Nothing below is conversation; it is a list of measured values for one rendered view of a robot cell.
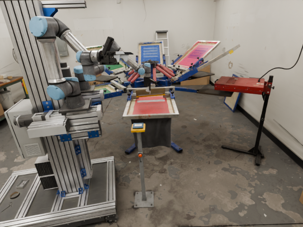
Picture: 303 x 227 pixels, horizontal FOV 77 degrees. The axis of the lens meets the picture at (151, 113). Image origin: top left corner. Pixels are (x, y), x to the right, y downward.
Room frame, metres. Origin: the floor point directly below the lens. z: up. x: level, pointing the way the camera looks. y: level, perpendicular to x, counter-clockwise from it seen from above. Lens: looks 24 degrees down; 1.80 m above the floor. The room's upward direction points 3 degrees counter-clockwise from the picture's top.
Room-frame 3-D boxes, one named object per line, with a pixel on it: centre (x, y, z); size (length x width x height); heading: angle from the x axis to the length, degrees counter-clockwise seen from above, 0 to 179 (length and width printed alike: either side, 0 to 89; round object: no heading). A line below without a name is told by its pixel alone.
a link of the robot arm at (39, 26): (1.34, 0.66, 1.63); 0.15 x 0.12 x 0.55; 164
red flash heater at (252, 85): (2.50, -1.24, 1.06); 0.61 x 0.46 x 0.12; 59
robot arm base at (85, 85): (1.96, 0.71, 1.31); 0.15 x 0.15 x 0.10
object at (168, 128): (1.89, 0.01, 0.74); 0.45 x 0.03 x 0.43; 89
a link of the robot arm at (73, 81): (1.47, 0.62, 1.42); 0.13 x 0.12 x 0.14; 164
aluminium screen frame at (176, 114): (2.18, 0.00, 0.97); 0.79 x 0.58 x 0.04; 179
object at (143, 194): (1.62, 0.13, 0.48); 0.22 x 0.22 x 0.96; 89
